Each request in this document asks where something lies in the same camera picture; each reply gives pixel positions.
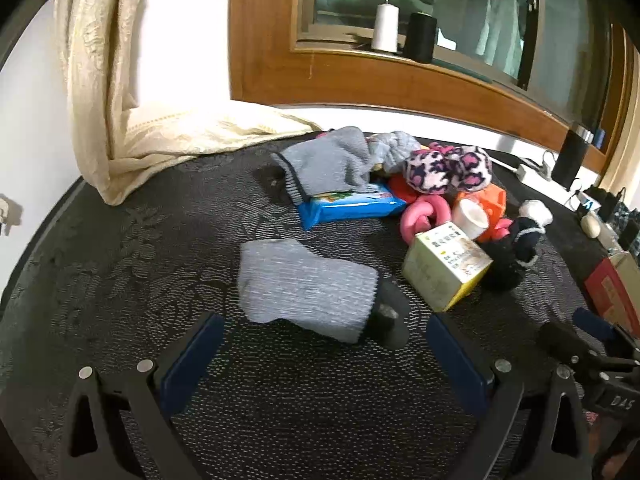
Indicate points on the blue wet wipes packet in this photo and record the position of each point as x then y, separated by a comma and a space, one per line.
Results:
350, 207

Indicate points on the grey sock with striped cuff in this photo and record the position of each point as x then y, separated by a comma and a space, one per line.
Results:
325, 160

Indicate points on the pink-red container case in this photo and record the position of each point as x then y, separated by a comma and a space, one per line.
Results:
607, 287

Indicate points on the white cup on sill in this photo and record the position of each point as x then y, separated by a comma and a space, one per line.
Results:
385, 25

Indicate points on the orange box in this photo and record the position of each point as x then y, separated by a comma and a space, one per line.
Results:
492, 200

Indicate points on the grey-blue knotted scrunchie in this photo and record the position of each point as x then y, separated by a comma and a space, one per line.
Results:
395, 147

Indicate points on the black charger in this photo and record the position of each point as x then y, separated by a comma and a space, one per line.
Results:
607, 202

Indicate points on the navy sock with white pompom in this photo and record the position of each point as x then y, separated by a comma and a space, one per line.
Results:
510, 260

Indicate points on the black tumbler with steel lid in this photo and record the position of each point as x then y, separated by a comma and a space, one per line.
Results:
570, 160

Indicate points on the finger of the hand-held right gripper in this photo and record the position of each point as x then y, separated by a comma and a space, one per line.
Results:
594, 322
560, 337

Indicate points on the pink leopard fuzzy sock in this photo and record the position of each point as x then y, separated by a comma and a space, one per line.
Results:
440, 170

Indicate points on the beige oval object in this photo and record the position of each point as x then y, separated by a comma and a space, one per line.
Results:
591, 226

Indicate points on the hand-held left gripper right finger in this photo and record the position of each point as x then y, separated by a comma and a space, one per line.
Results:
457, 365

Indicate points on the yellow-green printed box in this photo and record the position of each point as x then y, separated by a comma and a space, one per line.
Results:
440, 270

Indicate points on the wooden framed window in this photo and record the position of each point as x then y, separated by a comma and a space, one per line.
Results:
400, 82

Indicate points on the white tape roll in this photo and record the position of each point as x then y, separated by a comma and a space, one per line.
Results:
470, 217

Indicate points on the white power strip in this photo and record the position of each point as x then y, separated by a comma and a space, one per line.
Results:
530, 172

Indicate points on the cream curtain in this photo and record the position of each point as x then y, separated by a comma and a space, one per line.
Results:
100, 85

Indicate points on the plain grey sock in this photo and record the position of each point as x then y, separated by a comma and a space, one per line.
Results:
300, 285

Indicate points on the black thread spool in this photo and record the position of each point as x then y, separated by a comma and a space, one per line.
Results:
420, 37

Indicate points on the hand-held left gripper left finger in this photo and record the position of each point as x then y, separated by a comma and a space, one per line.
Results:
192, 360

